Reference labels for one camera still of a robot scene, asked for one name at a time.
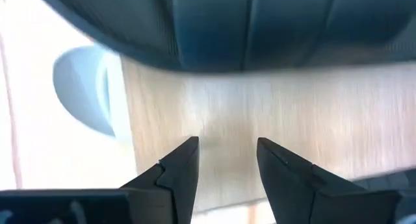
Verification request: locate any grey slide sandal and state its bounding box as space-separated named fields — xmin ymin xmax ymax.
xmin=52 ymin=44 xmax=133 ymax=141

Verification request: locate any black slide sandal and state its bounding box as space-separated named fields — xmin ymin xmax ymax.
xmin=32 ymin=0 xmax=416 ymax=74

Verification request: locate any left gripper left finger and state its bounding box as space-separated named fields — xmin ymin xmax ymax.
xmin=120 ymin=136 xmax=200 ymax=224

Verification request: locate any wooden shelf with black legs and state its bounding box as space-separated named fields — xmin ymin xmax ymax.
xmin=120 ymin=56 xmax=416 ymax=215

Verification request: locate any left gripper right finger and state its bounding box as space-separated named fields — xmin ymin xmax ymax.
xmin=256 ymin=137 xmax=402 ymax=224

